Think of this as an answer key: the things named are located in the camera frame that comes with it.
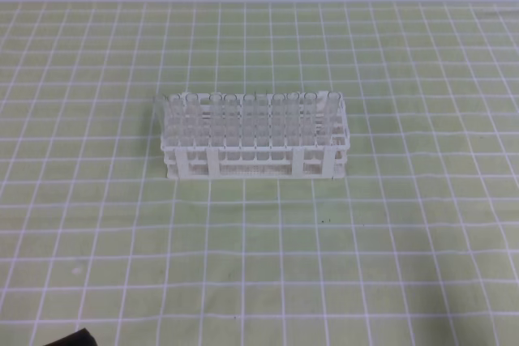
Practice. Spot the clear test tube far left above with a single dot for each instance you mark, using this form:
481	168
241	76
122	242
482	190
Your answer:
160	105

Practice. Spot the green checkered tablecloth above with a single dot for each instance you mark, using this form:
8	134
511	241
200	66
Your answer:
416	245

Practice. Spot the white test tube rack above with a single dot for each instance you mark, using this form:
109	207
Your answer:
217	136

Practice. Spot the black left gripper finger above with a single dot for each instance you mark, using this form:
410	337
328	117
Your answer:
80	338

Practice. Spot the clear glass test tube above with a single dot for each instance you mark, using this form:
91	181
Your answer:
330	109

